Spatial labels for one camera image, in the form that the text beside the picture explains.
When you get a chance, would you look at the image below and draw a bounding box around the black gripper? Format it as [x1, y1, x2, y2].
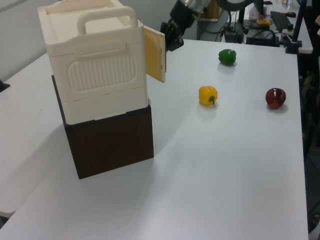
[159, 0, 199, 52]

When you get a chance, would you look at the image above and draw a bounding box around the cream cabinet door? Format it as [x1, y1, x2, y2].
[144, 25, 167, 84]

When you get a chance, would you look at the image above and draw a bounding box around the cream plastic cabinet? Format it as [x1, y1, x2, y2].
[37, 0, 152, 126]

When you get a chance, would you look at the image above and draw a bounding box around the green bell pepper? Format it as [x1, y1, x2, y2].
[218, 48, 237, 67]

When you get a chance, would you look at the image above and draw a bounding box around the yellow bell pepper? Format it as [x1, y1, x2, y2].
[198, 85, 219, 107]

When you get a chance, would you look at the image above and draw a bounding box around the black electronics box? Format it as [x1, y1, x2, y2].
[245, 29, 280, 47]

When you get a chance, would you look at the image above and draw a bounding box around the black keyboard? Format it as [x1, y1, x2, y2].
[269, 10, 294, 33]

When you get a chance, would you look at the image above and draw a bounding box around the dark red bell pepper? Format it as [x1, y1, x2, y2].
[265, 87, 288, 110]

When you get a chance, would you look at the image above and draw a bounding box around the dark brown wooden box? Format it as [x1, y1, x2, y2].
[50, 74, 155, 180]

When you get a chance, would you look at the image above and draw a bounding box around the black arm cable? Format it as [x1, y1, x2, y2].
[193, 13, 226, 35]

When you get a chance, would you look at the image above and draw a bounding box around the black device with cables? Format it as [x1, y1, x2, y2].
[223, 21, 245, 44]

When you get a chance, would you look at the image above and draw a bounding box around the black ring light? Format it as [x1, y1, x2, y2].
[215, 0, 254, 12]

